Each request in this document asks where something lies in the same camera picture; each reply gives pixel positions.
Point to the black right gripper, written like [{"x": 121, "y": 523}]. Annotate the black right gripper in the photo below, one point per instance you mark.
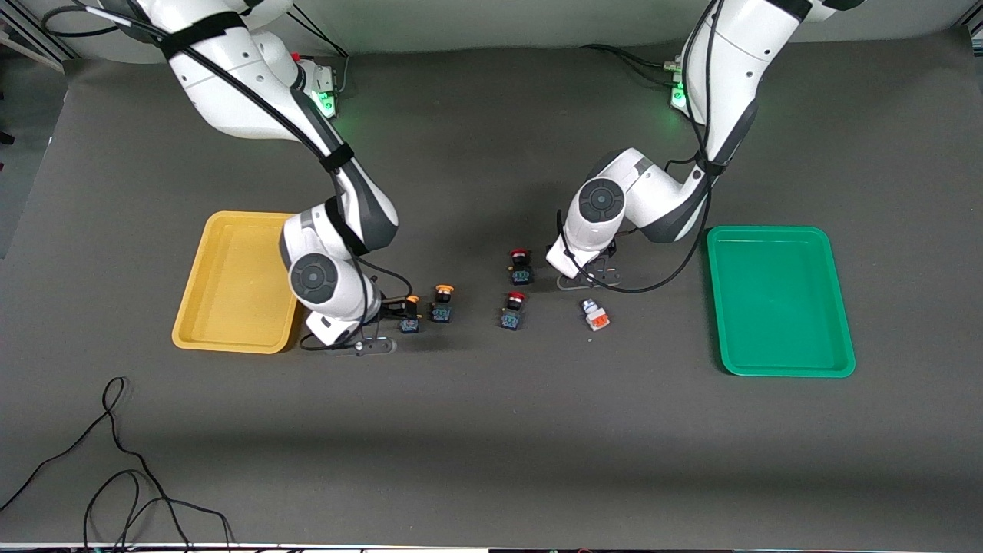
[{"x": 392, "y": 308}]

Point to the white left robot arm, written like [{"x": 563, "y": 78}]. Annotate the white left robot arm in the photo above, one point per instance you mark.
[{"x": 752, "y": 46}]

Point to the red push button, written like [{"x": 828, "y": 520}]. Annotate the red push button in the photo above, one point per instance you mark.
[
  {"x": 521, "y": 273},
  {"x": 512, "y": 316}
]

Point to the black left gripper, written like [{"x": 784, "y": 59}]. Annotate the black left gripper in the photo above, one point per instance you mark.
[{"x": 612, "y": 249}]

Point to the yellow plastic tray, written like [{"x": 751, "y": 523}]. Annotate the yellow plastic tray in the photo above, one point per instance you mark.
[{"x": 230, "y": 292}]

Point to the push button orange contact block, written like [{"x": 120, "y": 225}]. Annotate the push button orange contact block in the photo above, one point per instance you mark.
[{"x": 597, "y": 316}]

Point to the green plastic tray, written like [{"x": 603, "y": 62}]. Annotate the green plastic tray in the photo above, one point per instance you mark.
[{"x": 779, "y": 307}]

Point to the aluminium frame rail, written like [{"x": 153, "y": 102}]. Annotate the aluminium frame rail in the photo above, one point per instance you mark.
[
  {"x": 31, "y": 34},
  {"x": 977, "y": 27}
]

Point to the yellow push button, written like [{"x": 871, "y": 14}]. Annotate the yellow push button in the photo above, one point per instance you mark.
[
  {"x": 441, "y": 311},
  {"x": 409, "y": 326}
]

